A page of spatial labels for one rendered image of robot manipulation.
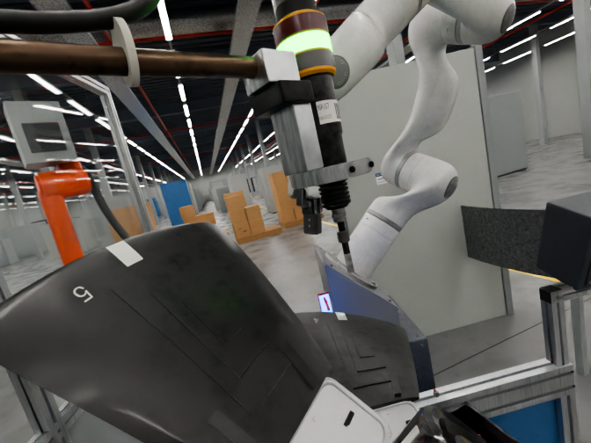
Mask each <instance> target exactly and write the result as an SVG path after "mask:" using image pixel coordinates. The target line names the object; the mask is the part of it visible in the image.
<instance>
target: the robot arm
mask: <svg viewBox="0 0 591 443"><path fill-rule="evenodd" d="M515 10H516V8H515V0H364V1H363V2H362V3H361V4H360V5H359V6H358V7H357V9H356V10H355V11H354V12H353V13H352V14H351V15H350V16H349V17H348V18H347V19H346V20H345V21H344V22H343V24H342V25H341V26H340V27H339V28H338V29H337V30H336V32H335V33H334V34H333V35H332V36H331V37H330V40H331V44H332V52H333V57H334V61H335V66H336V74H335V76H334V77H333V79H332V80H333V85H334V90H335V94H336V99H337V101H339V100H340V99H342V98H343V97H344V96H346V94H347V93H348V92H349V91H350V90H352V89H353V87H355V85H356V84H358V83H359V82H360V81H361V80H362V78H363V77H365V76H366V75H367V74H368V73H369V71H370V70H372V69H373V68H374V67H375V65H376V64H377V63H378V62H379V61H380V59H381V58H382V57H383V53H384V49H385V48H386V47H387V46H388V45H389V44H390V43H391V42H392V41H393V40H394V39H395V38H396V37H397V36H398V35H399V34H400V33H401V32H402V31H403V29H404V28H405V27H406V26H407V25H408V24H409V23H410V24H409V29H408V40H409V44H410V47H411V50H412V53H413V55H414V58H415V61H416V63H417V66H418V71H419V84H418V89H417V92H416V97H415V100H414V104H413V108H412V113H411V116H410V119H409V120H408V122H407V124H406V126H405V129H404V131H403V132H402V134H401V135H400V136H399V137H398V139H397V140H396V141H395V143H394V144H393V145H392V146H391V148H390V149H389V150H388V152H387V153H386V154H385V156H384V157H383V160H382V162H381V169H380V170H381V174H382V176H383V178H384V180H385V181H387V182H388V183H390V184H391V185H394V186H396V187H398V188H400V189H402V190H404V191H407V193H404V194H401V195H398V196H390V197H379V198H376V199H375V200H374V201H373V202H372V204H371V205H370V207H369V208H368V210H367V212H366V213H365V215H363V217H362V218H361V220H360V222H359V223H358V225H357V226H356V228H355V229H354V232H353V233H352V235H351V236H350V241H349V242H348V244H349V249H350V253H351V257H352V261H353V266H354V272H352V273H348V272H347V266H346V262H345V258H344V253H343V249H341V251H340V252H339V254H338V256H337V255H335V253H334V252H332V253H330V252H326V253H325V256H326V257H327V258H328V259H329V260H330V261H331V262H332V263H333V264H334V265H336V266H337V267H338V268H339V269H340V270H341V271H343V272H344V273H346V274H347V275H349V276H350V277H352V278H353V279H355V280H357V281H359V282H360V283H361V284H363V285H365V286H367V287H370V288H372V289H377V287H378V285H377V284H376V283H375V282H374V281H373V280H372V279H371V278H370V276H371V274H372V273H373V271H374V270H375V269H376V267H377V266H378V264H379V263H380V262H381V260H382V259H383V257H384V255H385V254H386V252H387V251H388V249H389V248H390V247H391V245H392V244H393V242H394V241H395V239H396V238H397V236H398V234H399V233H400V231H401V230H402V228H403V227H404V226H405V225H406V223H407V222H408V221H409V220H410V219H411V218H412V217H413V216H414V215H415V214H417V213H418V212H421V211H423V210H426V209H428V208H430V207H434V206H437V205H439V204H441V203H442V202H444V201H445V200H447V199H448V198H449V197H450V196H451V195H452V194H453V193H454V191H455V190H456V188H457V186H458V174H457V171H456V169H455V168H454V167H453V166H452V165H451V164H449V163H446V162H444V161H442V160H439V159H437V158H434V157H431V156H427V155H424V154H421V153H419V152H418V146H419V145H420V143H421V142H422V141H424V140H425V139H427V138H430V137H432V136H434V135H436V134H438V133H439V132H440V131H441V130H442V129H443V128H444V127H445V125H446V124H447V122H448V120H449V117H450V114H451V113H452V110H453V107H454V104H455V102H456V96H457V93H458V88H459V80H458V76H457V74H456V72H455V71H454V69H453V68H452V66H451V65H450V63H449V61H448V58H447V56H446V46H447V45H448V44H457V45H484V44H488V43H491V42H493V41H495V40H497V39H498V38H499V37H501V36H502V35H503V34H504V33H505V32H506V31H507V30H508V28H509V27H510V26H511V24H512V22H513V20H514V15H515ZM289 177H290V176H288V196H289V197H290V198H291V199H296V205H297V206H299V207H302V212H303V232H304V234H308V235H318V234H321V233H322V211H323V208H322V205H323V204H322V203H321V199H320V197H321V196H322V195H319V193H320V191H319V190H318V188H320V187H319V186H311V187H306V188H301V189H293V188H292V186H291V183H290V179H289ZM305 197H308V198H305Z"/></svg>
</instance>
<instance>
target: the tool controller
mask: <svg viewBox="0 0 591 443"><path fill-rule="evenodd" d="M536 267H537V268H539V269H540V270H542V271H544V272H546V273H548V274H549V275H550V276H552V277H553V278H555V279H557V280H559V281H561V282H562V283H565V284H566V285H568V286H571V287H573V289H574V290H576V291H580V290H583V289H587V288H590V287H591V191H589V192H583V193H579V194H575V195H572V196H568V197H564V198H561V199H557V200H551V201H548V202H547V203H546V208H545V214H544V224H543V229H542V235H541V240H540V245H539V251H538V257H537V262H536Z"/></svg>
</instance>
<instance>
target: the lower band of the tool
mask: <svg viewBox="0 0 591 443"><path fill-rule="evenodd" d="M307 11H315V12H320V13H322V14H324V13H323V12H321V11H316V10H312V9H303V10H299V11H293V12H291V13H289V14H288V15H286V16H285V17H283V18H282V19H281V20H280V21H279V22H278V23H277V24H276V25H275V27H276V26H277V25H278V24H279V23H280V22H281V21H283V20H284V19H286V18H289V17H291V16H293V15H296V14H298V13H302V12H307ZM275 27H274V28H275ZM273 31H274V30H273ZM308 31H323V32H326V33H328V32H327V31H326V30H323V29H308V30H303V31H300V32H297V33H293V34H291V35H289V36H288V37H287V38H285V39H284V40H286V39H288V38H290V37H292V36H294V35H297V34H298V33H304V32H308ZM328 34H329V33H328ZM284 40H282V41H281V42H280V43H279V44H278V46H279V45H280V44H281V43H282V42H283V41H284ZM278 46H277V48H278ZM314 49H328V50H331V49H330V48H328V47H314V48H309V49H305V50H303V51H300V52H297V53H295V55H296V54H300V53H302V52H306V51H310V50H314ZM320 72H331V73H333V74H334V75H335V74H336V69H335V67H333V66H330V65H322V66H316V67H311V68H308V69H303V70H301V71H299V76H300V78H301V77H303V76H307V75H311V74H315V73H320Z"/></svg>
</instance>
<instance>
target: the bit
mask: <svg viewBox="0 0 591 443"><path fill-rule="evenodd" d="M337 224H338V229H339V231H337V237H338V241H339V243H341V245H342V249H343V253H344V258H345V262H346V266H347V272H348V273H352V272H354V266H353V261H352V257H351V253H350V249H349V244H348V242H349V241H350V237H349V233H348V230H347V229H346V228H345V223H344V222H343V221H342V222H337Z"/></svg>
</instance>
